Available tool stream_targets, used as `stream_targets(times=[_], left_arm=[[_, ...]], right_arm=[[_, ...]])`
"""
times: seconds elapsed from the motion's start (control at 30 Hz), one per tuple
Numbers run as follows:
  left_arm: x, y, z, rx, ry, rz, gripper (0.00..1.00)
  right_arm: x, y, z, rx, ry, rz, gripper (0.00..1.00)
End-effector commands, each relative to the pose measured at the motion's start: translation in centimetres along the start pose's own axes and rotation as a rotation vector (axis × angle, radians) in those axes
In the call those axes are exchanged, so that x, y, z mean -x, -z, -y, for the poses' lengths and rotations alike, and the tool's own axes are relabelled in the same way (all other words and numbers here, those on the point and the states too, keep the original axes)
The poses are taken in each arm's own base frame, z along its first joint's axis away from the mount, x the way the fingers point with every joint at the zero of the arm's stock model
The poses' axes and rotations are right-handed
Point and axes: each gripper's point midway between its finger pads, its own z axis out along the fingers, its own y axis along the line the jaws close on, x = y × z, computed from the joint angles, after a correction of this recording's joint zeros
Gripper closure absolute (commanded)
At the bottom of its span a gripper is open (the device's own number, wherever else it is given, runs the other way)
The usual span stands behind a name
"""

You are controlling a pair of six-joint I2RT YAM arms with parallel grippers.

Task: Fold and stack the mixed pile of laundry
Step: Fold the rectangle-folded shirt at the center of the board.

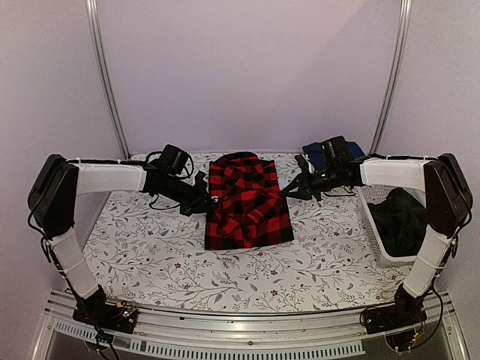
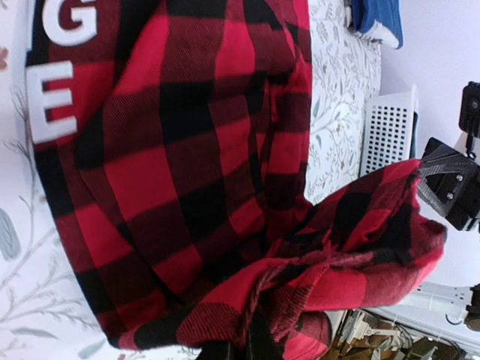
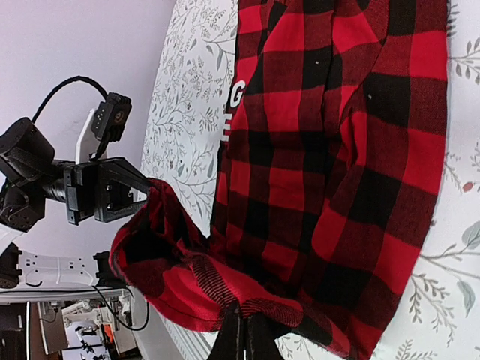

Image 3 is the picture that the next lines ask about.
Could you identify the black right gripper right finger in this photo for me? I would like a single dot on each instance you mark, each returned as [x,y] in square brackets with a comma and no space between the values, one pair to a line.
[262,333]

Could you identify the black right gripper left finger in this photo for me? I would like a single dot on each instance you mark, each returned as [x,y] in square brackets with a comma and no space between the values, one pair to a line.
[230,341]

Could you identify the red black plaid shirt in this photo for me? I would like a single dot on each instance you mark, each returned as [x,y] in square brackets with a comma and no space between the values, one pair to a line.
[327,180]

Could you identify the floral patterned table cloth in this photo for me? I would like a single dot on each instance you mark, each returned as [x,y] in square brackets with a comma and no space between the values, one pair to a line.
[438,317]

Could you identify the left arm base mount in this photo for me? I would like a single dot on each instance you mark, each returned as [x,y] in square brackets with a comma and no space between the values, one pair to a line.
[104,274]

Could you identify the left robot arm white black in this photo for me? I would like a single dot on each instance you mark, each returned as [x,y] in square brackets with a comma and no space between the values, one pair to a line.
[34,176]

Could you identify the aluminium front rail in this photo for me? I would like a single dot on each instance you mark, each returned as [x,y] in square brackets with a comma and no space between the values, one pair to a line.
[161,338]

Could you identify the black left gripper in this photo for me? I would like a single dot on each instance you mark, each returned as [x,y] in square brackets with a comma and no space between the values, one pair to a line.
[85,189]

